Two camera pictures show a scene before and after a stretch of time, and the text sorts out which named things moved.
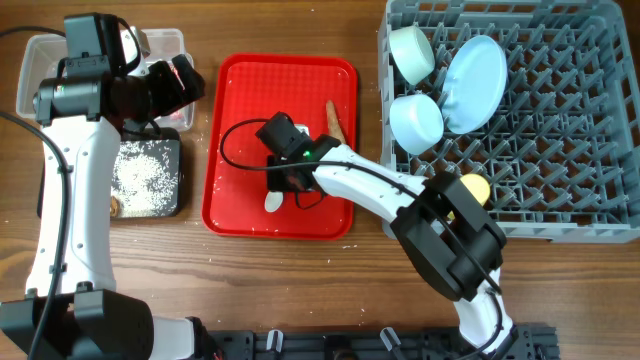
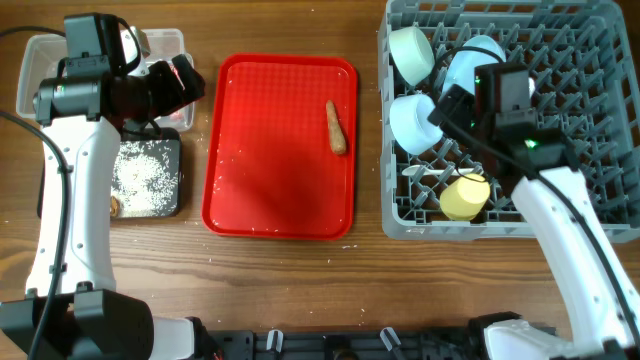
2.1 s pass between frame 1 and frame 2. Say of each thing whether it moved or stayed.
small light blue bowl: stayed
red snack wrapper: stayed
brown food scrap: stayed
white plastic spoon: moved
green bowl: stayed
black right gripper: moved
